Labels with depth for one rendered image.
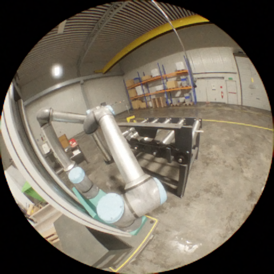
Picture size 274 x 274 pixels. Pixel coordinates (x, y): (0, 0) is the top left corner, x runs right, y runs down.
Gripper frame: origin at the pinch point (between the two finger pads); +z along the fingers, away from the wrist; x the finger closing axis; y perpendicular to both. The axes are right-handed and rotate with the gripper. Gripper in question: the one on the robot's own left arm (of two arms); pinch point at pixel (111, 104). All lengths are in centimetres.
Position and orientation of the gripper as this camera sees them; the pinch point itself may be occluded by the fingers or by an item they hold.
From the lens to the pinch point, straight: 114.8
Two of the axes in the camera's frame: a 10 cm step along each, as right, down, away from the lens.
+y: 7.0, 1.2, -7.1
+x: -2.6, -8.8, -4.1
